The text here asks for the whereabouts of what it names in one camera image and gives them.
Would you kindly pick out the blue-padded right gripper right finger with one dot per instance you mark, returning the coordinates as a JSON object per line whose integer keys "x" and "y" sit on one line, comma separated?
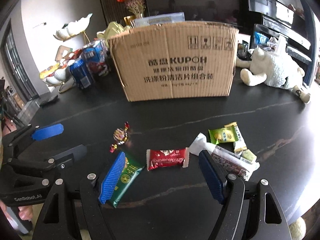
{"x": 228, "y": 190}

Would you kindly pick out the blue m&m snack tub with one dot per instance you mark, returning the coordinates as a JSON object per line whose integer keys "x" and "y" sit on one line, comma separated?
{"x": 95, "y": 57}

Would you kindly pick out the red snack packet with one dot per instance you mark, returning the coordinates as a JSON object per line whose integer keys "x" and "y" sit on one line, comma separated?
{"x": 167, "y": 158}

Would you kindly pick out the blue chip bag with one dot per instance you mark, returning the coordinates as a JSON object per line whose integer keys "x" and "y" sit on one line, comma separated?
{"x": 260, "y": 40}

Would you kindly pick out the white plush sheep toy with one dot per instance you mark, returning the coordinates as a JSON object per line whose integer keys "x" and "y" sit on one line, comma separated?
{"x": 273, "y": 69}

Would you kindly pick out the dark green cracker packet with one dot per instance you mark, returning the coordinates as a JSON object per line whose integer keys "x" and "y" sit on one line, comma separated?
{"x": 131, "y": 170}

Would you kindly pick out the brown cardboard box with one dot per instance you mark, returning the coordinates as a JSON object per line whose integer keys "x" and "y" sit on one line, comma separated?
{"x": 190, "y": 59}

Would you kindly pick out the blue drink can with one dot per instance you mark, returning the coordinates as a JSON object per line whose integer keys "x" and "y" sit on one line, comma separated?
{"x": 81, "y": 74}

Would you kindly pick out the long white snack packet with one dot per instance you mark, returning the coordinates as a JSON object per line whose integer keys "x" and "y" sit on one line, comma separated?
{"x": 231, "y": 162}

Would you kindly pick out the black remote control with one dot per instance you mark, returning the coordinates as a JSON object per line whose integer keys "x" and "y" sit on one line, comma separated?
{"x": 48, "y": 101}

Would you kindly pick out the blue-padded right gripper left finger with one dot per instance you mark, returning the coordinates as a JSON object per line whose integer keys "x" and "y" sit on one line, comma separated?
{"x": 95, "y": 191}

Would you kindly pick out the yellow snack bag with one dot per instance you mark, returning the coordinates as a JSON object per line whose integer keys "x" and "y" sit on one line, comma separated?
{"x": 49, "y": 71}

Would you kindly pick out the person's left hand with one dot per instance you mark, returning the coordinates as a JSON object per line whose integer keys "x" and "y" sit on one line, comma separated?
{"x": 25, "y": 212}

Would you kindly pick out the light green snack packet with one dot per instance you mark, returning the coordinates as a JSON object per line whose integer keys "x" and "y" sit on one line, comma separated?
{"x": 227, "y": 134}

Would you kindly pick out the dried flower vase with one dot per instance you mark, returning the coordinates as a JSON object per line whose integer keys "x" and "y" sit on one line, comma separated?
{"x": 137, "y": 7}

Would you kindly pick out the colourful candy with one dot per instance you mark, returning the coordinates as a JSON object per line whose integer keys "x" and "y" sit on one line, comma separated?
{"x": 120, "y": 136}

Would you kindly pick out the bag of pistachios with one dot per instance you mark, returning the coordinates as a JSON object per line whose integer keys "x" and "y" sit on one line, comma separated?
{"x": 159, "y": 19}

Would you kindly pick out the black upright piano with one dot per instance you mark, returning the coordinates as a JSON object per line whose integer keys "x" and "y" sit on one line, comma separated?
{"x": 272, "y": 19}

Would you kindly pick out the gold pyramid-shaped box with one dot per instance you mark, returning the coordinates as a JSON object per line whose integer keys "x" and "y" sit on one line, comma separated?
{"x": 113, "y": 28}

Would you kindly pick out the white tiered snack tray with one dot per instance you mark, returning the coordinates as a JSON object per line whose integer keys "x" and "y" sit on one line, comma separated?
{"x": 65, "y": 54}

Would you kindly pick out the small pale green candy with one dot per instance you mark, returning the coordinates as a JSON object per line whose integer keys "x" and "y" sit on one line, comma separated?
{"x": 249, "y": 155}

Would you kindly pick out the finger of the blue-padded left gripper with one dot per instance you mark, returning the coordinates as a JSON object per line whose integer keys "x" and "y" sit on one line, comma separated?
{"x": 62, "y": 160}
{"x": 23, "y": 137}

